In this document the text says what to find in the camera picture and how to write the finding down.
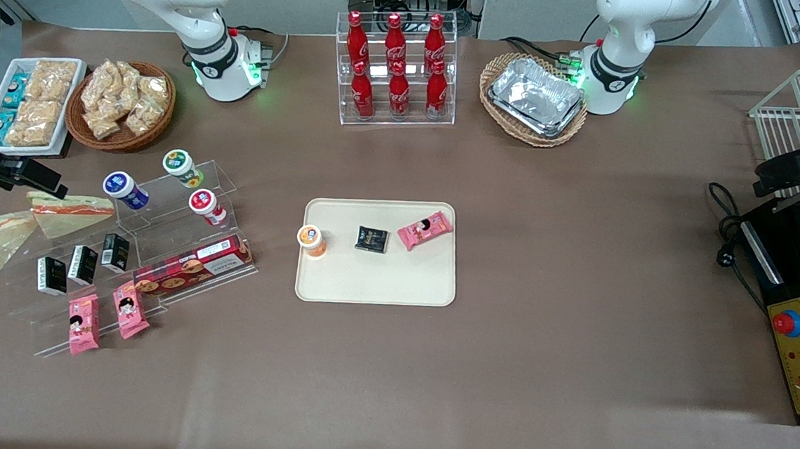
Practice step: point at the clear bag of crackers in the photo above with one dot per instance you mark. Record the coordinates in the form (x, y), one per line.
(156, 88)
(98, 87)
(127, 75)
(144, 116)
(127, 103)
(102, 125)

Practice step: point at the green cap drink bottle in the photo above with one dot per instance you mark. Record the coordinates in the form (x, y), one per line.
(182, 167)

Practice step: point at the beige plastic serving tray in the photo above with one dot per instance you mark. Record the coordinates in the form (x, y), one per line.
(396, 280)

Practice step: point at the aluminium foil tray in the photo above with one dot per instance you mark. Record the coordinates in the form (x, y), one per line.
(536, 93)
(551, 131)

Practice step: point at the black sealing machine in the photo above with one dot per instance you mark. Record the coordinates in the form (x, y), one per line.
(792, 252)

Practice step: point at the clear acrylic stepped display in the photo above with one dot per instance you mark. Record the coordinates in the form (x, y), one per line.
(28, 311)

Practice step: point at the blue snack packet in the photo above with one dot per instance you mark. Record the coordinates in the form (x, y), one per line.
(3, 126)
(15, 90)

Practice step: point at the orange cap drink bottle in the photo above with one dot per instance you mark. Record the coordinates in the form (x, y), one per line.
(311, 239)

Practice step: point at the brown wicker snack basket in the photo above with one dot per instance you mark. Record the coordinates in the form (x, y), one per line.
(124, 140)

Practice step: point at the red cap drink bottle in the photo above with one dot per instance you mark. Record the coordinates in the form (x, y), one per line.
(207, 207)

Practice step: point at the clear acrylic bottle riser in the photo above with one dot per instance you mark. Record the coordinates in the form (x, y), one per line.
(168, 212)

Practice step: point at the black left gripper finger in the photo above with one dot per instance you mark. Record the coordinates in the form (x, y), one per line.
(791, 162)
(786, 185)

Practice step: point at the clear acrylic bottle rack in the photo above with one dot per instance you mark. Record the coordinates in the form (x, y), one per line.
(411, 116)

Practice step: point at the red emergency stop button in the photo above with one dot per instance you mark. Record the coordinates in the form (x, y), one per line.
(786, 323)

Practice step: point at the blue cap drink bottle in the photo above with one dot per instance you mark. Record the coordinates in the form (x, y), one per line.
(124, 189)

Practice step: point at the pink snack packet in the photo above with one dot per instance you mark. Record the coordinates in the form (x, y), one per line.
(130, 311)
(83, 324)
(425, 230)

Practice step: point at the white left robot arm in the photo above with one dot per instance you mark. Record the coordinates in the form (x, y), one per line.
(620, 50)

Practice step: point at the light wicker tray basket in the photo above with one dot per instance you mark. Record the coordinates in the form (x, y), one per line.
(495, 69)

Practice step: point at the black tissue pack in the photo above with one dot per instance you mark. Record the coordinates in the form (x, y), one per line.
(51, 276)
(115, 253)
(82, 265)
(371, 240)

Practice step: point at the red cookie box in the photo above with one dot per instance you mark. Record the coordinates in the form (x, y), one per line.
(193, 266)

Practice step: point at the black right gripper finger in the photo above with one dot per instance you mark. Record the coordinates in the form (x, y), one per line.
(34, 167)
(40, 185)

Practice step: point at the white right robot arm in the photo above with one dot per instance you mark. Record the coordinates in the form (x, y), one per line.
(198, 34)

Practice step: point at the clear cracker pack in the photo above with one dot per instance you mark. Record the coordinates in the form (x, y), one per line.
(40, 113)
(51, 79)
(29, 134)

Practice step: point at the red cola bottle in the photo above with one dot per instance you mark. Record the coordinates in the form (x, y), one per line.
(399, 95)
(362, 95)
(435, 40)
(436, 95)
(357, 38)
(394, 39)

